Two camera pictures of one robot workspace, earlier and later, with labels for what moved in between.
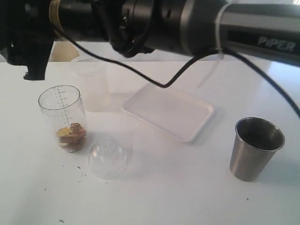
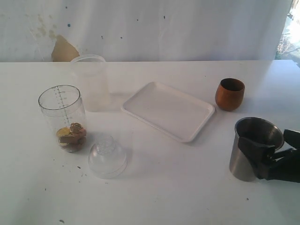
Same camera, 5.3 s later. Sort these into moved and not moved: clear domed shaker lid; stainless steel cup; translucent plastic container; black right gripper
Moved: black right gripper
Not moved: clear domed shaker lid; stainless steel cup; translucent plastic container
